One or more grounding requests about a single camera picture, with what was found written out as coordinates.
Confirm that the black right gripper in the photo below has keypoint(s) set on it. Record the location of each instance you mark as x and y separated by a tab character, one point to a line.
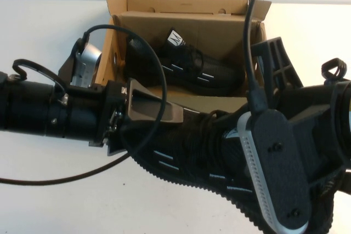
312	108

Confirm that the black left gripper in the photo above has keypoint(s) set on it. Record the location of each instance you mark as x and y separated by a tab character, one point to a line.
109	99

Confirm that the black sneaker with white stripes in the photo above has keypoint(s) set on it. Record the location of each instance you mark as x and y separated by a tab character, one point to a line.
214	77
192	141

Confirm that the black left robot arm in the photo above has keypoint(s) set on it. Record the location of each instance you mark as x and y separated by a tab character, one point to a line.
33	108

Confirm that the brown cardboard shoe box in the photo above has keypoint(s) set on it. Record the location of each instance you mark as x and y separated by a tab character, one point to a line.
192	12

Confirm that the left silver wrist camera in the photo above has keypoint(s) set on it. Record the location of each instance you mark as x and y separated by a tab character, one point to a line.
87	56

